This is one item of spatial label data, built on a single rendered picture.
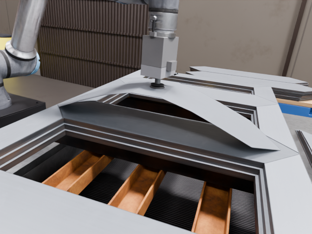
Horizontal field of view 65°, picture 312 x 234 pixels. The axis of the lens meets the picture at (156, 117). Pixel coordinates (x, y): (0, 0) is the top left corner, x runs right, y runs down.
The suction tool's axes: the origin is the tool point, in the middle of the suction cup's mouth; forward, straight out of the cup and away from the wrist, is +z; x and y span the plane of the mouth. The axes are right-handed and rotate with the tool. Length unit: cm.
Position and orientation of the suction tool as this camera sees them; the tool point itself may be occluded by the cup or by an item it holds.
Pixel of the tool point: (156, 91)
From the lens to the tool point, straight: 69.7
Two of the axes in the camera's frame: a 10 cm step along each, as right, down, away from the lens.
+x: -8.6, -2.6, 4.5
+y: 5.1, -2.9, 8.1
